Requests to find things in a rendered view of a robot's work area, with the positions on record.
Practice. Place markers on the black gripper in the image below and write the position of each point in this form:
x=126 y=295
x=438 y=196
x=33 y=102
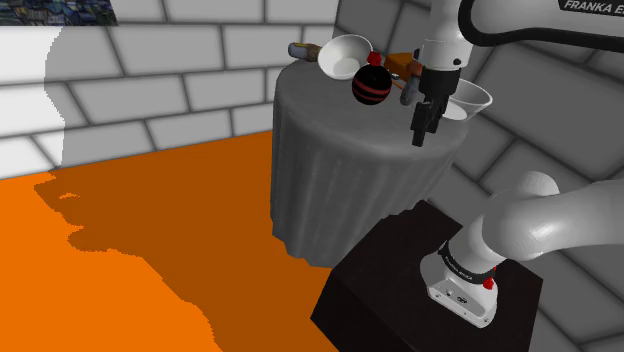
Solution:
x=438 y=84

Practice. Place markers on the white bowl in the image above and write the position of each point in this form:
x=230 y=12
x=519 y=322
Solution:
x=470 y=100
x=341 y=57

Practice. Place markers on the dark blue wall picture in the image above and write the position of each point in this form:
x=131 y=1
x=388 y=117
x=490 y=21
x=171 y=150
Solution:
x=53 y=10

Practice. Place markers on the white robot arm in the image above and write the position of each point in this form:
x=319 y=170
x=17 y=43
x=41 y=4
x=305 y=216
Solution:
x=531 y=222

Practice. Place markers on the orange box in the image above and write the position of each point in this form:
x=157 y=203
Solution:
x=400 y=63

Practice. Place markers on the dark robot stand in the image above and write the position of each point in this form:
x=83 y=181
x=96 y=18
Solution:
x=385 y=287

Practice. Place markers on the round table with grey cloth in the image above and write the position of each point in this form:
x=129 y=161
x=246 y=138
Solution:
x=341 y=166

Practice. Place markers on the grey and yellow cylinder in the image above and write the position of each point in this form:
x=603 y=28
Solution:
x=302 y=51

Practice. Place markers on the black red-striped round vase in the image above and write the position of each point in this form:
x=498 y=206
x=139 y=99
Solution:
x=370 y=86

